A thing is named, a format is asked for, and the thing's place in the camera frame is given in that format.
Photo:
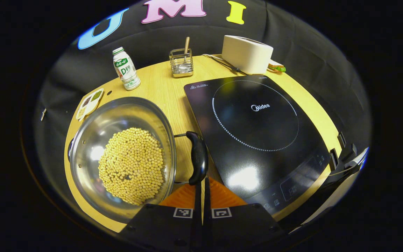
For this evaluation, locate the black backdrop cloth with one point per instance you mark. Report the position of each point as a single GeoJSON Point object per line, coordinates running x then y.
{"type": "Point", "coordinates": [292, 52]}

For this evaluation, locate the white toaster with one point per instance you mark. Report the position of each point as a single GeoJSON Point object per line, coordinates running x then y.
{"type": "Point", "coordinates": [247, 54]}

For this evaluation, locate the black induction cooktop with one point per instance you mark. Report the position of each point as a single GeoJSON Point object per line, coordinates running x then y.
{"type": "Point", "coordinates": [257, 133]}

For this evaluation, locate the white drink bottle green label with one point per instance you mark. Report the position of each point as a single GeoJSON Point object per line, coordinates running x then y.
{"type": "Point", "coordinates": [126, 70]}

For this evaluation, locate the black table edge clamp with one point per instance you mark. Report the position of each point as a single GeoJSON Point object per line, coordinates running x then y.
{"type": "Point", "coordinates": [333, 159]}
{"type": "Point", "coordinates": [341, 139]}

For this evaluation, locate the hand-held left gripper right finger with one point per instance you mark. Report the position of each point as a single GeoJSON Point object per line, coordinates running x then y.
{"type": "Point", "coordinates": [207, 224]}

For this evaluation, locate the white divided bean dish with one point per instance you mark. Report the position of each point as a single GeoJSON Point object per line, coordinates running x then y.
{"type": "Point", "coordinates": [89, 103]}

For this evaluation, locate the silver cloth clip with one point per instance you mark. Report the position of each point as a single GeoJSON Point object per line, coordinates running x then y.
{"type": "Point", "coordinates": [43, 114]}

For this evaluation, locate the toy sandwich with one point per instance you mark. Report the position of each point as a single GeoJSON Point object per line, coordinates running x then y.
{"type": "Point", "coordinates": [277, 66]}

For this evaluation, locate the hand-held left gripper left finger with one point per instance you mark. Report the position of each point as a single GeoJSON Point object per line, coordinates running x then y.
{"type": "Point", "coordinates": [198, 224]}

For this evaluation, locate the pile of yellow soybeans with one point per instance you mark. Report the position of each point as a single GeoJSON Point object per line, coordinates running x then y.
{"type": "Point", "coordinates": [131, 164]}

